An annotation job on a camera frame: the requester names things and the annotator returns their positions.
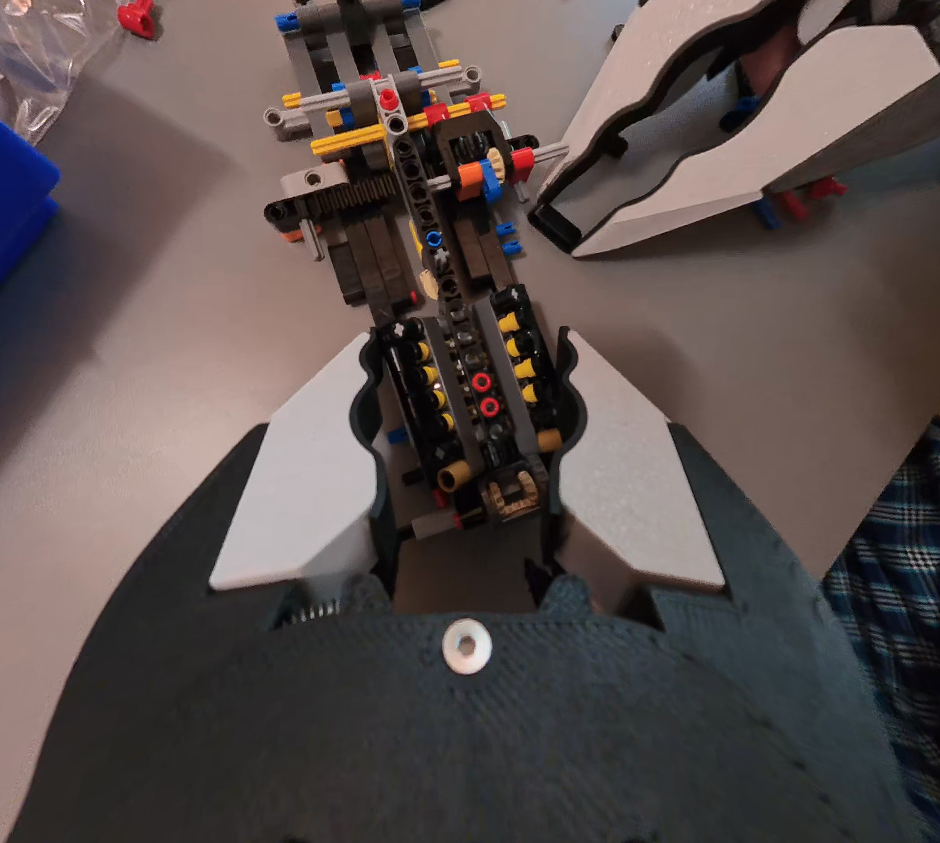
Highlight red lego pin connector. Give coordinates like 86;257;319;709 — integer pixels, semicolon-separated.
117;0;159;42

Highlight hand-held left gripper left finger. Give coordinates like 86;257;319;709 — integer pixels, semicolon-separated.
208;331;401;594

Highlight blue plaid clothing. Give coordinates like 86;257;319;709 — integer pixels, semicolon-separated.
821;417;940;829

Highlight blue plastic bin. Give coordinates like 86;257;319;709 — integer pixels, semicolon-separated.
0;120;63;286

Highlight black rounded lego block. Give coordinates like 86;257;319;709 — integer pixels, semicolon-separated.
527;200;588;255

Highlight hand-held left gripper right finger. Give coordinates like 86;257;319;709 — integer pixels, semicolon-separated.
540;326;728;594

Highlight lego car chassis assembly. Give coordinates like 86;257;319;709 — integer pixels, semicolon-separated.
263;0;572;543

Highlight clear crinkled plastic bag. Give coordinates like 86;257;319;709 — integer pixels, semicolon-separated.
0;0;148;149

